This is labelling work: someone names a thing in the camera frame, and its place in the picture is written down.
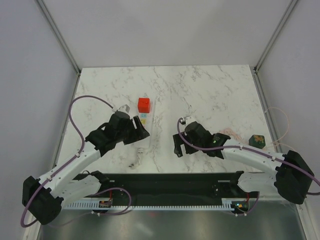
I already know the white power strip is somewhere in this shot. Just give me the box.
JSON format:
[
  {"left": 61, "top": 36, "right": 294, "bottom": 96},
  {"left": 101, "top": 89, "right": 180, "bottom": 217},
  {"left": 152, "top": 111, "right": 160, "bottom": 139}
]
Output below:
[{"left": 138, "top": 98, "right": 156, "bottom": 150}]

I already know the red cube socket adapter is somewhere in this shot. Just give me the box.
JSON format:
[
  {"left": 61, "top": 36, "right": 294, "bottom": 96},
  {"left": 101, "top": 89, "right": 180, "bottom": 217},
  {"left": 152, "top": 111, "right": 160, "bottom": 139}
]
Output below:
[{"left": 137, "top": 97, "right": 151, "bottom": 114}]

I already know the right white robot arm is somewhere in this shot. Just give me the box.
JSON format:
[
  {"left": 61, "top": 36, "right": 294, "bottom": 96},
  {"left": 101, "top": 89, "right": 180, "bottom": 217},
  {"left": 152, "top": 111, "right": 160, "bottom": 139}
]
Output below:
[{"left": 173, "top": 116, "right": 320, "bottom": 205}]

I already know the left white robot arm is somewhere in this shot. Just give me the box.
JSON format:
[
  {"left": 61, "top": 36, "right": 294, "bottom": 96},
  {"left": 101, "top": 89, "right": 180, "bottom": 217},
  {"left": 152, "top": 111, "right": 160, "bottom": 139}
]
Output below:
[{"left": 22, "top": 110, "right": 150, "bottom": 225}]

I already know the green patterned cube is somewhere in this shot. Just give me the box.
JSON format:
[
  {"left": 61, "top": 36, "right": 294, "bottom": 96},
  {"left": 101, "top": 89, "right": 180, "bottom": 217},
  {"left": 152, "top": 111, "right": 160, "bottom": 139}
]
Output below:
[{"left": 248, "top": 134, "right": 266, "bottom": 149}]

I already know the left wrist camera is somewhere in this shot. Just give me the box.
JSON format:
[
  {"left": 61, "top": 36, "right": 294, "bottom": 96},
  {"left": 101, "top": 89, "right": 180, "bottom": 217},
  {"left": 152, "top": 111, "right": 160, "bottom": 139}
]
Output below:
[{"left": 112, "top": 104, "right": 130, "bottom": 114}]

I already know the pink thin cord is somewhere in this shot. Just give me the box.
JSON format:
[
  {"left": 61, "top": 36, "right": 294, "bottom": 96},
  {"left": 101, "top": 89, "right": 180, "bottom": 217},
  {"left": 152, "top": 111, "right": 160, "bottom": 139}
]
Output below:
[{"left": 219, "top": 106, "right": 291, "bottom": 153}]

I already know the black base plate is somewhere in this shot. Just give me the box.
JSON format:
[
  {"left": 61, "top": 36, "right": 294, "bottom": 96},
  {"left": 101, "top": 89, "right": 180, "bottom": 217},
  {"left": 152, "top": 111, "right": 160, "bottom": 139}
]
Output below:
[{"left": 74, "top": 170, "right": 261, "bottom": 207}]

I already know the white slotted cable duct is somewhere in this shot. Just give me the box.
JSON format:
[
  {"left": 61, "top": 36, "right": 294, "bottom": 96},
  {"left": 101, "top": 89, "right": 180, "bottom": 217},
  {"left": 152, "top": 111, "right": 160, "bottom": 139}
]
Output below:
[{"left": 64, "top": 198, "right": 235, "bottom": 211}]

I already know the right aluminium frame post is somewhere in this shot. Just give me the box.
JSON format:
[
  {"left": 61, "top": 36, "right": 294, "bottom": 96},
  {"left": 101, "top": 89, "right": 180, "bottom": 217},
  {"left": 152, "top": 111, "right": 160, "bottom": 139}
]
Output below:
[{"left": 252, "top": 0, "right": 300, "bottom": 73}]

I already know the aluminium frame post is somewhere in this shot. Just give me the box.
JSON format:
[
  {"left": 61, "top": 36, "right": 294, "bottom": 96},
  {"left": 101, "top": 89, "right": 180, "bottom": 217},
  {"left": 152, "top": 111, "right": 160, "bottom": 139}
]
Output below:
[
  {"left": 35, "top": 0, "right": 82, "bottom": 76},
  {"left": 252, "top": 0, "right": 300, "bottom": 73}
]

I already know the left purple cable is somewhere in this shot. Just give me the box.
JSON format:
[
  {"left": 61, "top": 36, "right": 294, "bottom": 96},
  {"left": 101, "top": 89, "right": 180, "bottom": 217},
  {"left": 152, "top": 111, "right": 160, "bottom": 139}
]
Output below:
[{"left": 20, "top": 95, "right": 116, "bottom": 228}]

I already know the purple cable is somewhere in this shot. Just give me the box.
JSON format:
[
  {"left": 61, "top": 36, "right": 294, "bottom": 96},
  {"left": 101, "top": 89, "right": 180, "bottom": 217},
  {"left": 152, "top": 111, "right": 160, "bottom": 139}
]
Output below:
[
  {"left": 176, "top": 117, "right": 320, "bottom": 196},
  {"left": 20, "top": 95, "right": 116, "bottom": 228}
]

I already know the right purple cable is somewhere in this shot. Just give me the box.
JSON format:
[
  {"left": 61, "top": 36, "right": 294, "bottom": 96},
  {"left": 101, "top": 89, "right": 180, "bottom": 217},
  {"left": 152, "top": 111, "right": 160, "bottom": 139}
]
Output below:
[{"left": 176, "top": 117, "right": 320, "bottom": 196}]

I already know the left aluminium frame post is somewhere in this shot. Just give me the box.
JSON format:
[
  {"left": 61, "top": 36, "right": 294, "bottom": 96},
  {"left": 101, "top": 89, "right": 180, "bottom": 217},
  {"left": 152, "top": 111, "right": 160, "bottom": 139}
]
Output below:
[{"left": 35, "top": 0, "right": 82, "bottom": 76}]

